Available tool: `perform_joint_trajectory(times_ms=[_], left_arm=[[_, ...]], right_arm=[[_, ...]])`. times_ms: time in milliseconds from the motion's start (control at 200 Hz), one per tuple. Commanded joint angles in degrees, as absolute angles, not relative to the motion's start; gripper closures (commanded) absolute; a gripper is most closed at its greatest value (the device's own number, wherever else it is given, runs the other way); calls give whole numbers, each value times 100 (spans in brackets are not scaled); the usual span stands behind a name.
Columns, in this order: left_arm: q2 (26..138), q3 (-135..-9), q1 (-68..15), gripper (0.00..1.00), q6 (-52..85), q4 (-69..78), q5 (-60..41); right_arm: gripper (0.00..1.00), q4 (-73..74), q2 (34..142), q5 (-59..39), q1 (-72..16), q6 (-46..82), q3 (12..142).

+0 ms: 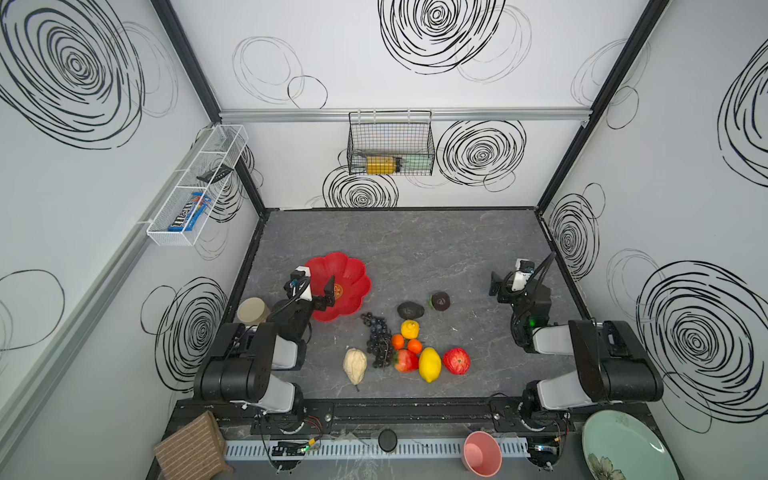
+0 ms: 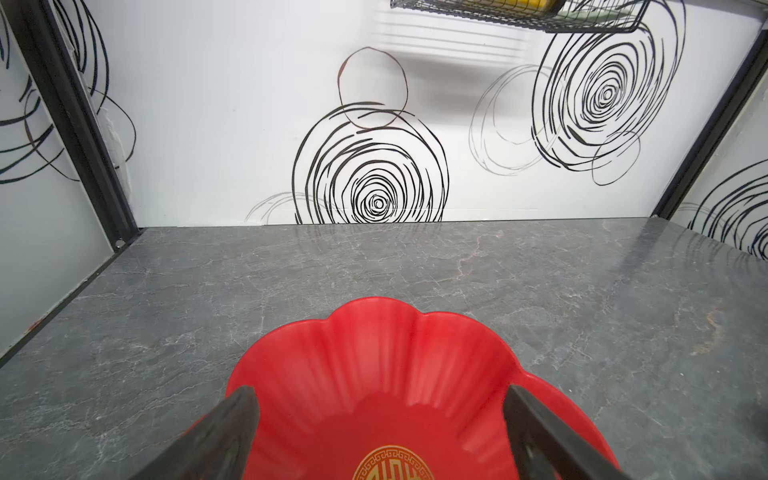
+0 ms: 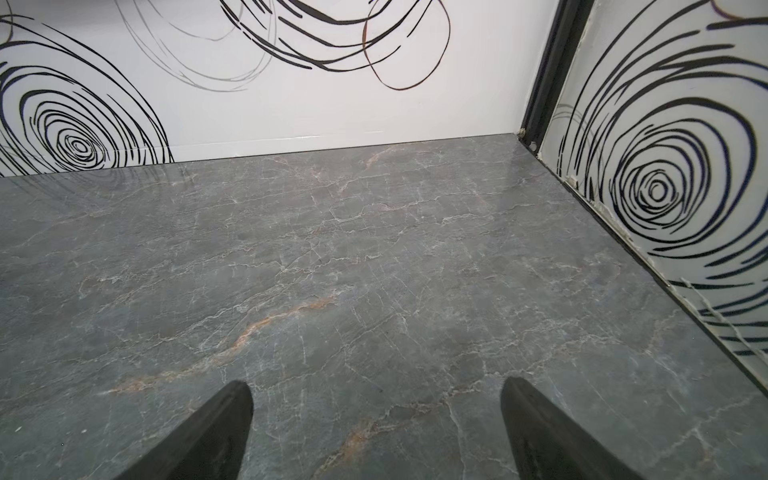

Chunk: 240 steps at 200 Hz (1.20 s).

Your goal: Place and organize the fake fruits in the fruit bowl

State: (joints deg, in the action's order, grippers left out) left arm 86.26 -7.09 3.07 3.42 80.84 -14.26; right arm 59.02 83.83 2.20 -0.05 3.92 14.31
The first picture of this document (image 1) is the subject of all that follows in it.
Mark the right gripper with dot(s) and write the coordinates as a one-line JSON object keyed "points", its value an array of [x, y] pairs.
{"points": [[522, 291]]}

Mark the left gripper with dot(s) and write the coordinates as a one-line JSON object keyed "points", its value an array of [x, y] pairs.
{"points": [[315, 298]]}

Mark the red flower fruit bowl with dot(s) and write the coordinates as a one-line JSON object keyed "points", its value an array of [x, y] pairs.
{"points": [[351, 284]]}

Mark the cream starfruit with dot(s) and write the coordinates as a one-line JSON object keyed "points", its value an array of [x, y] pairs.
{"points": [[355, 365]]}

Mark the dark mangosteen with green leaves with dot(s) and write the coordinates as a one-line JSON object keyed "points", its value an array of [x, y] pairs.
{"points": [[440, 301]]}

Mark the red apple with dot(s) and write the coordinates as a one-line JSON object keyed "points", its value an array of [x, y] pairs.
{"points": [[457, 361]]}

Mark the yellow lemon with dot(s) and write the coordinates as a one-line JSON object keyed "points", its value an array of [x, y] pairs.
{"points": [[430, 365]]}

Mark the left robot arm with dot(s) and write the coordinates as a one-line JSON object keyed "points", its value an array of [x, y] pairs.
{"points": [[240, 365]]}

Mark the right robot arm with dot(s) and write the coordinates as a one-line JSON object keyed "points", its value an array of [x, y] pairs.
{"points": [[611, 365]]}

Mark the small yellow fruit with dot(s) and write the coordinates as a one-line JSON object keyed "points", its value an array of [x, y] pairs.
{"points": [[410, 329]]}

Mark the dark grape bunch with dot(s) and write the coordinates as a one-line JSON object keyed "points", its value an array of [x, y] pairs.
{"points": [[379, 343]]}

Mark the beige round container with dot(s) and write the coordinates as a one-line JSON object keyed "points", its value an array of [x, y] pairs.
{"points": [[253, 311]]}

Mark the dark avocado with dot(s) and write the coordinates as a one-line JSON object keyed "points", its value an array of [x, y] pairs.
{"points": [[410, 310]]}

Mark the small orange tangerine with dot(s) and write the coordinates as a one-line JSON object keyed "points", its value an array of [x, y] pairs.
{"points": [[398, 342], [415, 346]]}

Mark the yellow box in basket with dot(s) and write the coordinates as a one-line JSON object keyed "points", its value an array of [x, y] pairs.
{"points": [[382, 165]]}

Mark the green bottle in basket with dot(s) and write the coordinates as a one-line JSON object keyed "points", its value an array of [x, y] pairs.
{"points": [[416, 164]]}

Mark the blue candy packet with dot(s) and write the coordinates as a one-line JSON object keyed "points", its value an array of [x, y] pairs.
{"points": [[196, 204]]}

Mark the black round knob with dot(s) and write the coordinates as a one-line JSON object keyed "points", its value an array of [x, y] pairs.
{"points": [[387, 440]]}

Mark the black remote control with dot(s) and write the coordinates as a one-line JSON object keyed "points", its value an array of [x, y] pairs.
{"points": [[215, 175]]}

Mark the green floral plate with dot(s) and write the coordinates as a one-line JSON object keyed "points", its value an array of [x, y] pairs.
{"points": [[617, 445]]}

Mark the pink cup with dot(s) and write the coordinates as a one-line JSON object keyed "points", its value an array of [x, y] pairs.
{"points": [[481, 454]]}

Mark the brown woven mat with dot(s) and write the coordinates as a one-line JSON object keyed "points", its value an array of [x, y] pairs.
{"points": [[196, 451]]}

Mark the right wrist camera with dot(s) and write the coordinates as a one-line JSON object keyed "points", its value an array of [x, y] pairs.
{"points": [[524, 269]]}

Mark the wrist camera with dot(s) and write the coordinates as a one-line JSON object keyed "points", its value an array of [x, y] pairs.
{"points": [[524, 269], [299, 284]]}

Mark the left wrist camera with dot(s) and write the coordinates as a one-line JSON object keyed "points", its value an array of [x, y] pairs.
{"points": [[299, 284]]}

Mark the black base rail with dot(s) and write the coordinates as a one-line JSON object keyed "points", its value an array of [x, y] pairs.
{"points": [[498, 413]]}

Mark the black wire basket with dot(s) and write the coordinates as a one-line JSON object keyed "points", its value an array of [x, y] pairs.
{"points": [[391, 133]]}

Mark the white wire shelf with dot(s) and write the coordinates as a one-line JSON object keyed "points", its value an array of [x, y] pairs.
{"points": [[222, 144]]}

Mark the white slotted cable duct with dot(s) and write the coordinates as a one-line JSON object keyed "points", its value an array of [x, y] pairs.
{"points": [[406, 449]]}

